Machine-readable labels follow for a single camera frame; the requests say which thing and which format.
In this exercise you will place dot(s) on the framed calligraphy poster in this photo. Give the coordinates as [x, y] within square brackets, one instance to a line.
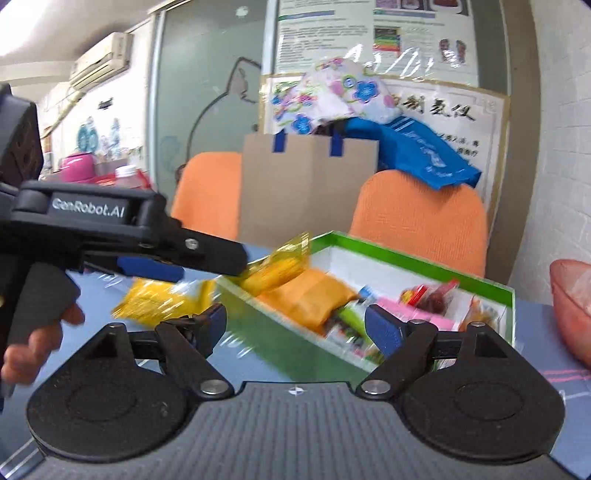
[485, 124]

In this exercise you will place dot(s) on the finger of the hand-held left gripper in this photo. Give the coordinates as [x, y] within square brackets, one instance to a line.
[143, 267]
[203, 254]

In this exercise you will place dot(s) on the blue printed tablecloth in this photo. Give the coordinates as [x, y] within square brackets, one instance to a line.
[533, 327]

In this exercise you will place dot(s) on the wall poster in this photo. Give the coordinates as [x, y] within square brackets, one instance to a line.
[323, 41]

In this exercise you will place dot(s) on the brown paper bag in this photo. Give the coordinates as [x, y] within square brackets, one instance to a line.
[300, 194]

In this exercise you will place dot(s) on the blue flower wall stickers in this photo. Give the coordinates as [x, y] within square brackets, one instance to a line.
[85, 136]

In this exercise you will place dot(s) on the pink plastic bowl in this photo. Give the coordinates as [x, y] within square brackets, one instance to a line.
[572, 314]

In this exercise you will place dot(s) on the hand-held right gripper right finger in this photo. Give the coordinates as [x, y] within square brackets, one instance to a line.
[383, 330]

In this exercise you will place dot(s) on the blue plastic bag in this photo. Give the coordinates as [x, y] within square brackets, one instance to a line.
[415, 147]

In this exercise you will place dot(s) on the person's left hand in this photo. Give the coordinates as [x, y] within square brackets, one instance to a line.
[32, 360]

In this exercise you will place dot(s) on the green cardboard box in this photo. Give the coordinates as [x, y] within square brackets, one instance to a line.
[360, 263]

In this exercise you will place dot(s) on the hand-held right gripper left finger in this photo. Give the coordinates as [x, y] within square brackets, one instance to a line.
[214, 323]

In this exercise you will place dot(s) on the yellow snack packet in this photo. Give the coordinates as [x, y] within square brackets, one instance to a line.
[157, 300]

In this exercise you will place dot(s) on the orange white snack packet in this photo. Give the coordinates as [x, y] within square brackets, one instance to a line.
[480, 314]

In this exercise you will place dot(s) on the clear packet of yellow snacks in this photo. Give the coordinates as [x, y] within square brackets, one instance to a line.
[277, 270]

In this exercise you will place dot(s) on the lime green snack packet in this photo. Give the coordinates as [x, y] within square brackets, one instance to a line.
[351, 318]

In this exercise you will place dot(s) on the white bottle red label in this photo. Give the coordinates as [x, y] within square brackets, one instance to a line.
[127, 175]

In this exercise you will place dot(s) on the white air conditioner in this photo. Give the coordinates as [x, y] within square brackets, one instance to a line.
[99, 62]

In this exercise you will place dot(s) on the pink thermos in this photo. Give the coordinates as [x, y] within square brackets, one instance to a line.
[78, 166]

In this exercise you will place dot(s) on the frosted glass panel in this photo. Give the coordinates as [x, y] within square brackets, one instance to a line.
[194, 69]

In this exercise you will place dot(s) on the floral pillow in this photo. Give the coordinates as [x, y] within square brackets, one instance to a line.
[351, 87]

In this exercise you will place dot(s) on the orange chair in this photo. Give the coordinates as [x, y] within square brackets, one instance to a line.
[207, 194]
[415, 221]

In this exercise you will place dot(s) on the clear red snack packet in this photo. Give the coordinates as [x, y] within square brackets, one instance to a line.
[434, 300]

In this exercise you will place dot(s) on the white blue snack packet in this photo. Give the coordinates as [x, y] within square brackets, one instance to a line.
[367, 294]

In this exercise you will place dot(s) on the red carton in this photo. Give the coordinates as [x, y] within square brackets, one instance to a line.
[104, 179]

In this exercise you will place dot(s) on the pink snack packet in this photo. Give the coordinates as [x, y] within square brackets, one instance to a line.
[415, 309]

